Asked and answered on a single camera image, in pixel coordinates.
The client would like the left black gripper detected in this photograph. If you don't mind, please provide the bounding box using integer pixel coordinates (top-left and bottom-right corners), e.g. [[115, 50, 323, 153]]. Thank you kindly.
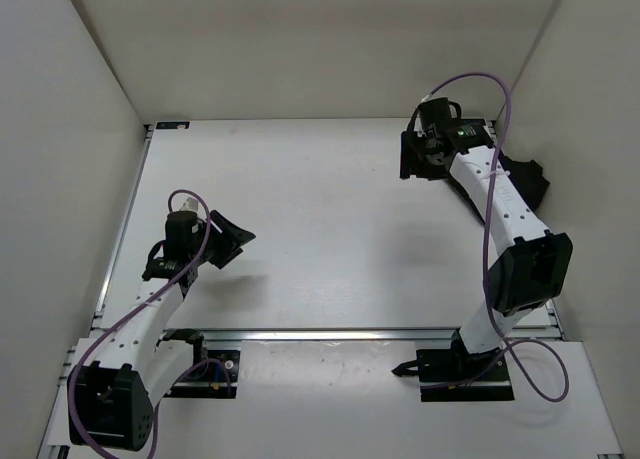
[[192, 206, 257, 267]]

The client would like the black pleated skirt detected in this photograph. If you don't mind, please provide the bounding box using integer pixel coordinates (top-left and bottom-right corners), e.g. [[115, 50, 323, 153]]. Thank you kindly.
[[499, 152, 550, 212]]

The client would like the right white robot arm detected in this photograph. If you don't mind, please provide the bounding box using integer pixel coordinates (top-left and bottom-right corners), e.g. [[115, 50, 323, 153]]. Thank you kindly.
[[400, 123, 573, 380]]

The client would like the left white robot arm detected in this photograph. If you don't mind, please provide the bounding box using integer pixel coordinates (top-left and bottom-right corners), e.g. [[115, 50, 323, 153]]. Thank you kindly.
[[67, 210, 255, 451]]

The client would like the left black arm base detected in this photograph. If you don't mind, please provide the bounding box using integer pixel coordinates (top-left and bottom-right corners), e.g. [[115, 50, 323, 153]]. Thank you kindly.
[[157, 329, 241, 399]]

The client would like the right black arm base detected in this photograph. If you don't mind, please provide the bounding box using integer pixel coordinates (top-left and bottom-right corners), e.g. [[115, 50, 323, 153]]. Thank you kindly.
[[392, 332, 515, 403]]

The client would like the left corner label sticker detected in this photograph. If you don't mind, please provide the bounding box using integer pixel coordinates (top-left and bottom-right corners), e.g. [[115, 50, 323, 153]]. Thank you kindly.
[[155, 121, 190, 130]]

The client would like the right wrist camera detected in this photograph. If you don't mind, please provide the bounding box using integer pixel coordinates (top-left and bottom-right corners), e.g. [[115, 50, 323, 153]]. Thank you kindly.
[[418, 97, 462, 134]]

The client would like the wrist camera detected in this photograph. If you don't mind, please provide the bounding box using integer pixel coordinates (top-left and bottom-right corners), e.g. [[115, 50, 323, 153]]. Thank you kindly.
[[418, 97, 462, 134], [163, 210, 200, 259]]

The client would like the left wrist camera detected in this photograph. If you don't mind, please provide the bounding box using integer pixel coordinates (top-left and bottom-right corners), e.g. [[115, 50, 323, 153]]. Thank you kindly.
[[163, 210, 200, 259]]

